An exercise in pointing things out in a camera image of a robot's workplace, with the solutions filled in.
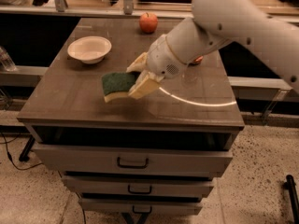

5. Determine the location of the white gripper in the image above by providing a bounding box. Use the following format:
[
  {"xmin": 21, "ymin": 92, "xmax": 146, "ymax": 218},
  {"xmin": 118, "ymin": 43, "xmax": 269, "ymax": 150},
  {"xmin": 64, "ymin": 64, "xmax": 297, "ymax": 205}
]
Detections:
[{"xmin": 126, "ymin": 35, "xmax": 187, "ymax": 99}]

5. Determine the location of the green and yellow sponge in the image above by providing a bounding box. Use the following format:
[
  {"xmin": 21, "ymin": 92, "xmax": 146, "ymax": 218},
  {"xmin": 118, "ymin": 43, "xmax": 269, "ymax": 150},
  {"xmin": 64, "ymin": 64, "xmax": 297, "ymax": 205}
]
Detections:
[{"xmin": 101, "ymin": 72, "xmax": 140, "ymax": 103}]

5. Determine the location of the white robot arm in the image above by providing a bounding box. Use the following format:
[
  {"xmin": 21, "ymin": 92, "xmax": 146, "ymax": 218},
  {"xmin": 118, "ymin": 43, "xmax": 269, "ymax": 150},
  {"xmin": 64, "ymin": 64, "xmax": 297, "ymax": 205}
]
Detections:
[{"xmin": 127, "ymin": 0, "xmax": 299, "ymax": 99}]

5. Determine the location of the white paper bowl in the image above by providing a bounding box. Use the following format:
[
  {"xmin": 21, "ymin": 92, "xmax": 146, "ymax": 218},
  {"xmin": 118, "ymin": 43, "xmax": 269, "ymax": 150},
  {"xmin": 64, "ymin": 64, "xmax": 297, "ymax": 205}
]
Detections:
[{"xmin": 67, "ymin": 36, "xmax": 112, "ymax": 64}]

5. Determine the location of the red apple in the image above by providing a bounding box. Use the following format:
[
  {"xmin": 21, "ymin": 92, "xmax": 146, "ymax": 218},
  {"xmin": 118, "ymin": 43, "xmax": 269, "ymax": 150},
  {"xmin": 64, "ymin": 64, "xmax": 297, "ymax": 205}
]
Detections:
[{"xmin": 139, "ymin": 12, "xmax": 158, "ymax": 34}]

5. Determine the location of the orange soda can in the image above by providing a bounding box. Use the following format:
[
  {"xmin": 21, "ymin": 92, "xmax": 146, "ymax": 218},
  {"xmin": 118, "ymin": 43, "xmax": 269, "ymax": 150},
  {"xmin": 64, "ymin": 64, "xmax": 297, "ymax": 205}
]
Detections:
[{"xmin": 191, "ymin": 56, "xmax": 204, "ymax": 65}]

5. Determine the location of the grey drawer cabinet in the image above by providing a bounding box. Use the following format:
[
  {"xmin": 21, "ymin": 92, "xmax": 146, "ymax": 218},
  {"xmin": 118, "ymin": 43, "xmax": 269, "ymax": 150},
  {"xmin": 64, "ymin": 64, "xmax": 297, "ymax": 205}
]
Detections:
[{"xmin": 19, "ymin": 18, "xmax": 244, "ymax": 224}]

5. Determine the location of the clear plastic bottle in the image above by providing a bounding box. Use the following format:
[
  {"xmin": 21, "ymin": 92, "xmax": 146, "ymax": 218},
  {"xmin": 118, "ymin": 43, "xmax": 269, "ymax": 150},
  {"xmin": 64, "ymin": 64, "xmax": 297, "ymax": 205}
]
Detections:
[{"xmin": 0, "ymin": 46, "xmax": 17, "ymax": 72}]

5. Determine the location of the black stand leg left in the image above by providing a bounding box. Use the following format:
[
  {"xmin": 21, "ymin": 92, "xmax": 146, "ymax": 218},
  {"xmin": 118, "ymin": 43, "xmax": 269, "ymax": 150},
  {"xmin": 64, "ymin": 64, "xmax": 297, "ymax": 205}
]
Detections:
[{"xmin": 19, "ymin": 136, "xmax": 35, "ymax": 161}]

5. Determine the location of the black stand leg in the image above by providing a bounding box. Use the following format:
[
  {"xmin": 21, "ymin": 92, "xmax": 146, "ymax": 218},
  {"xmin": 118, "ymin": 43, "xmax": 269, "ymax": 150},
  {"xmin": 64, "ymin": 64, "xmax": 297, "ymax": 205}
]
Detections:
[
  {"xmin": 286, "ymin": 175, "xmax": 299, "ymax": 224},
  {"xmin": 19, "ymin": 136, "xmax": 35, "ymax": 161}
]

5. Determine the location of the metal railing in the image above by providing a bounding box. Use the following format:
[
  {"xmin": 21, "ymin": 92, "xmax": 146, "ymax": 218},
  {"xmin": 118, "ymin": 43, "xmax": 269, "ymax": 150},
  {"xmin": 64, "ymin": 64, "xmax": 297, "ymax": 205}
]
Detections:
[{"xmin": 0, "ymin": 0, "xmax": 299, "ymax": 25}]

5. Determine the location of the black stand leg right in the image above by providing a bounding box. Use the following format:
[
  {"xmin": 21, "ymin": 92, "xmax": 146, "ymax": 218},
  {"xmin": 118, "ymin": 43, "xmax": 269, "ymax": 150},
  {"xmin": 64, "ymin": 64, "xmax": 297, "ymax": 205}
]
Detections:
[{"xmin": 286, "ymin": 175, "xmax": 299, "ymax": 224}]

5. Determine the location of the top drawer with handle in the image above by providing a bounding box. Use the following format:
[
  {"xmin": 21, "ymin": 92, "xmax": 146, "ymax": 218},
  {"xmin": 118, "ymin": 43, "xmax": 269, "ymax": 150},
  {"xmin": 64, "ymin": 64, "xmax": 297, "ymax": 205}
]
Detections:
[{"xmin": 34, "ymin": 144, "xmax": 233, "ymax": 178}]

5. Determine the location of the drawer with handle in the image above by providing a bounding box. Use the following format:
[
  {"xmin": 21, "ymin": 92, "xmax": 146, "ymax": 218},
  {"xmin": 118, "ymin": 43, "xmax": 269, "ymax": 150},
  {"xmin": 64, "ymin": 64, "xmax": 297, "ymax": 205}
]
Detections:
[
  {"xmin": 34, "ymin": 144, "xmax": 233, "ymax": 178},
  {"xmin": 78, "ymin": 198, "xmax": 202, "ymax": 216},
  {"xmin": 62, "ymin": 175, "xmax": 214, "ymax": 198}
]

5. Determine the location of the middle drawer with handle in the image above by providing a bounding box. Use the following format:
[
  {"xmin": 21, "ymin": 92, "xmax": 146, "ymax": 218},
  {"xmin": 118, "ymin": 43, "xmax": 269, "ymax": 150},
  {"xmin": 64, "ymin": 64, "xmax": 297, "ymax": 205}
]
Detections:
[{"xmin": 62, "ymin": 175, "xmax": 214, "ymax": 198}]

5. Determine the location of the bottom drawer with handle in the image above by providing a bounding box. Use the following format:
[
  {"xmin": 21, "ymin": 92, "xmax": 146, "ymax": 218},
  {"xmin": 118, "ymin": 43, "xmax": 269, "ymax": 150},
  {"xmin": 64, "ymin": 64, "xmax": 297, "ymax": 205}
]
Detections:
[{"xmin": 78, "ymin": 198, "xmax": 202, "ymax": 216}]

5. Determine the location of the black floor cable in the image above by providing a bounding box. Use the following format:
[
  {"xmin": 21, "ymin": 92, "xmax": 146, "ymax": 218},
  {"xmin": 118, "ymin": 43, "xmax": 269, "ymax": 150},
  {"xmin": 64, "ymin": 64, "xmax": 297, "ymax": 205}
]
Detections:
[{"xmin": 0, "ymin": 131, "xmax": 45, "ymax": 172}]

